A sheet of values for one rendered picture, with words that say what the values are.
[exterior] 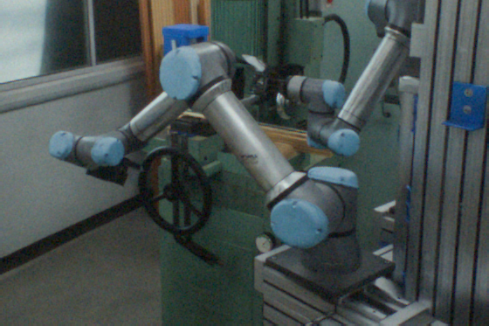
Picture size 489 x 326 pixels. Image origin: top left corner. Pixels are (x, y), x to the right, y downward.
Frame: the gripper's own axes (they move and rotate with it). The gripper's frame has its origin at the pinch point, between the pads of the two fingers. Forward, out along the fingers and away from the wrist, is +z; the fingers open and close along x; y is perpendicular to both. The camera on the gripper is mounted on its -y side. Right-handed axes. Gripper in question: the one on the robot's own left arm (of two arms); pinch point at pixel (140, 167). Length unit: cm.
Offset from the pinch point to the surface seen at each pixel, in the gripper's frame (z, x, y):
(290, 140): 31.6, 30.3, -23.5
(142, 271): 111, -71, 39
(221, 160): 21.2, 13.7, -10.6
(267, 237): 25.0, 35.7, 8.7
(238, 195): 26.4, 20.6, -1.5
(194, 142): 8.9, 10.1, -12.7
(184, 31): 69, -59, -71
